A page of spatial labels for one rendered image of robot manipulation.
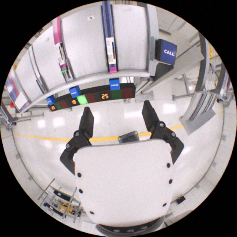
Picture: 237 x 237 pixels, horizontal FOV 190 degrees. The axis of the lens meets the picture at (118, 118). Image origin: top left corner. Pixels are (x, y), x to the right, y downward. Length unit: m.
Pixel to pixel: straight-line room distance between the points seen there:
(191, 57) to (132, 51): 0.27
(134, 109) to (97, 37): 0.83
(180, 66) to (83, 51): 0.38
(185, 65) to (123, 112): 0.77
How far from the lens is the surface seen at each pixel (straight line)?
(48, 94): 0.25
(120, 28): 0.19
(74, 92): 0.21
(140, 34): 0.19
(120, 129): 0.91
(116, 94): 0.23
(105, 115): 0.89
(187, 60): 0.40
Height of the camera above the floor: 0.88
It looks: 84 degrees down
